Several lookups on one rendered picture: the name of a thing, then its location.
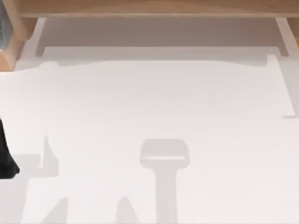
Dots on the wooden cupboard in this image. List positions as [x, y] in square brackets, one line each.
[149, 8]

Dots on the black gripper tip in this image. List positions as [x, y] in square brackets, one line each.
[5, 161]

